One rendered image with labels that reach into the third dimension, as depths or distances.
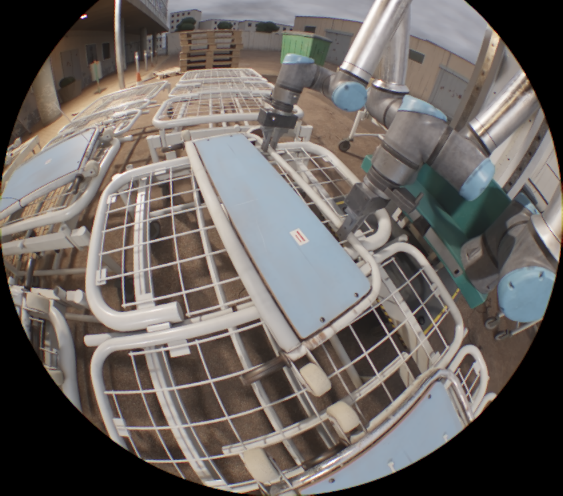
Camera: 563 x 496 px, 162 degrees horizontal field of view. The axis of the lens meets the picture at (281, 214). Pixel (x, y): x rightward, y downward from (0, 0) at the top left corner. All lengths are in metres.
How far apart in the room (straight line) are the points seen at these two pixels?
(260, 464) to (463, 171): 0.52
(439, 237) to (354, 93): 0.48
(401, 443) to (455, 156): 0.50
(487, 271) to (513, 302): 0.20
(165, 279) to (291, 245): 0.73
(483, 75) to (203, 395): 1.51
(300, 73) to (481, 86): 0.61
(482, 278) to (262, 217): 0.63
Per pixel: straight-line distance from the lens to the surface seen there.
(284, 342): 0.35
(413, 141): 0.38
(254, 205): 0.48
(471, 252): 0.68
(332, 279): 0.41
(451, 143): 0.38
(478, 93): 0.82
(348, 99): 0.55
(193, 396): 0.93
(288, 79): 0.64
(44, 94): 6.18
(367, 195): 0.39
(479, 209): 0.77
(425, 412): 0.48
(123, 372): 1.06
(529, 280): 0.44
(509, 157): 0.83
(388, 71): 0.78
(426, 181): 0.82
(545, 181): 7.46
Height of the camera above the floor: 0.88
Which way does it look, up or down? 48 degrees down
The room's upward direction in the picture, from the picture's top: 12 degrees clockwise
